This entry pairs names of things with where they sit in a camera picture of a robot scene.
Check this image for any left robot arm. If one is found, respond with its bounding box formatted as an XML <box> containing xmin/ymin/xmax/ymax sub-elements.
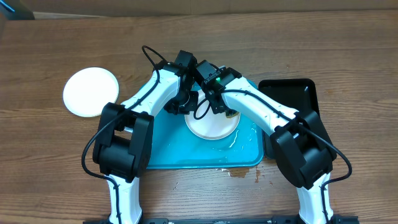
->
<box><xmin>82</xmin><ymin>50</ymin><xmax>198</xmax><ymax>223</ymax></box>

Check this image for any teal plastic tray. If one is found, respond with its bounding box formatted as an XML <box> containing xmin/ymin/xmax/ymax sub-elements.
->
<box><xmin>147</xmin><ymin>110</ymin><xmax>264</xmax><ymax>169</ymax></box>

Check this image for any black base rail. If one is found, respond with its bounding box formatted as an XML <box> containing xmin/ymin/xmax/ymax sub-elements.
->
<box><xmin>83</xmin><ymin>215</ymin><xmax>360</xmax><ymax>224</ymax></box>

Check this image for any white plate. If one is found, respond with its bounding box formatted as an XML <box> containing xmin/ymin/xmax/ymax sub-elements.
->
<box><xmin>63</xmin><ymin>67</ymin><xmax>119</xmax><ymax>118</ymax></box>
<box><xmin>184</xmin><ymin>109</ymin><xmax>240</xmax><ymax>140</ymax></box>

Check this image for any dark object top left corner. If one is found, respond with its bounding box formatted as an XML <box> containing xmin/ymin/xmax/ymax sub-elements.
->
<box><xmin>1</xmin><ymin>0</ymin><xmax>35</xmax><ymax>21</ymax></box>

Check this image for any green yellow sponge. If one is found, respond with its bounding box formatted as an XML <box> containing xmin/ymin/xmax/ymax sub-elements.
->
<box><xmin>225</xmin><ymin>110</ymin><xmax>239</xmax><ymax>118</ymax></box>

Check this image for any black rectangular tray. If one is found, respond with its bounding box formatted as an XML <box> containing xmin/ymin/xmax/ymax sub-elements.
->
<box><xmin>257</xmin><ymin>78</ymin><xmax>321</xmax><ymax>160</ymax></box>

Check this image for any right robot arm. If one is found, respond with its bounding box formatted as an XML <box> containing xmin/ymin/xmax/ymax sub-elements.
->
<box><xmin>193</xmin><ymin>60</ymin><xmax>336</xmax><ymax>223</ymax></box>

